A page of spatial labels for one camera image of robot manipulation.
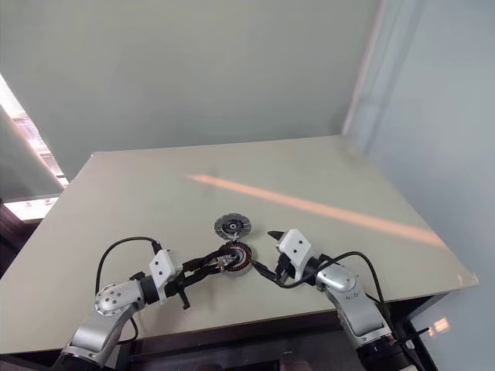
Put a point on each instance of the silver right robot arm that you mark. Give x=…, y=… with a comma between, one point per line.
x=348, y=293

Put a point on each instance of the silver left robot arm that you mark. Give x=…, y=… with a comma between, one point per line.
x=112, y=299

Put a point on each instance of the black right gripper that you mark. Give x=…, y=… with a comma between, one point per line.
x=284, y=268

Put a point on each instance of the copper wound motor stator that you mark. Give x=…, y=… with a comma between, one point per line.
x=244, y=263

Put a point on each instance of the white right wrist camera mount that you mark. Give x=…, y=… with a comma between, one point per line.
x=295, y=247

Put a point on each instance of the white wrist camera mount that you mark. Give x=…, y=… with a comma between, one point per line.
x=162, y=266
x=295, y=247

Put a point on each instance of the dark wooden cabinet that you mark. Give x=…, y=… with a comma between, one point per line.
x=13, y=243

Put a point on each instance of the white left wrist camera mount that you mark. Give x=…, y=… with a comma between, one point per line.
x=162, y=266

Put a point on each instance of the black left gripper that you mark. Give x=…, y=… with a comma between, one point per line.
x=178, y=286

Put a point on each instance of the bright window strip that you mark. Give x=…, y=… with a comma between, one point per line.
x=27, y=131

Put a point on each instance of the dark table frame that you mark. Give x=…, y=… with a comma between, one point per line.
x=232, y=340

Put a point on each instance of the grey round motor end cap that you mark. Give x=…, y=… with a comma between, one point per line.
x=232, y=225

